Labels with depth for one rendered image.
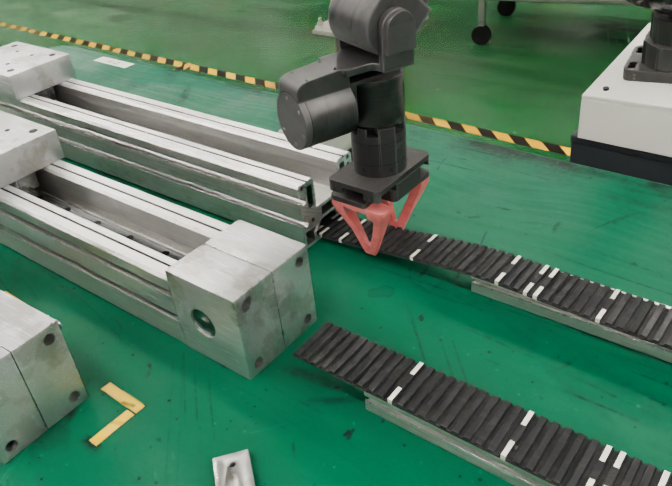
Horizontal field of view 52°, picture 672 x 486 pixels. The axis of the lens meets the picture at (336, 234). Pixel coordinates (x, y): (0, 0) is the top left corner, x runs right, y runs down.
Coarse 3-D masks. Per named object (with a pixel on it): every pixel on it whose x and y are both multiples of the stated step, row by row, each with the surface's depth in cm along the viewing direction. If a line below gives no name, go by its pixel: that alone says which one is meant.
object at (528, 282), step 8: (536, 264) 68; (528, 272) 68; (536, 272) 68; (544, 272) 67; (520, 280) 67; (528, 280) 67; (536, 280) 66; (512, 288) 66; (520, 288) 66; (528, 288) 65; (528, 296) 65
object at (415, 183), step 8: (424, 168) 76; (408, 176) 72; (416, 176) 73; (424, 176) 74; (400, 184) 71; (408, 184) 72; (416, 184) 73; (424, 184) 75; (392, 192) 71; (400, 192) 71; (408, 192) 73; (416, 192) 75; (384, 200) 79; (392, 200) 71; (408, 200) 77; (416, 200) 76; (408, 208) 77; (392, 216) 79; (400, 216) 78; (408, 216) 78; (392, 224) 80; (400, 224) 79
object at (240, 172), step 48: (0, 96) 111; (96, 96) 106; (96, 144) 99; (144, 144) 91; (192, 144) 88; (240, 144) 90; (288, 144) 85; (192, 192) 89; (240, 192) 83; (288, 192) 77
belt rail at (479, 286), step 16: (480, 288) 70; (496, 288) 70; (512, 304) 69; (528, 304) 68; (544, 304) 67; (656, 304) 63; (560, 320) 66; (576, 320) 65; (608, 336) 63; (624, 336) 62; (656, 352) 61
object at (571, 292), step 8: (568, 280) 66; (576, 280) 66; (584, 280) 66; (568, 288) 65; (576, 288) 65; (584, 288) 65; (560, 296) 64; (568, 296) 64; (576, 296) 64; (552, 304) 64; (560, 304) 64; (568, 304) 63
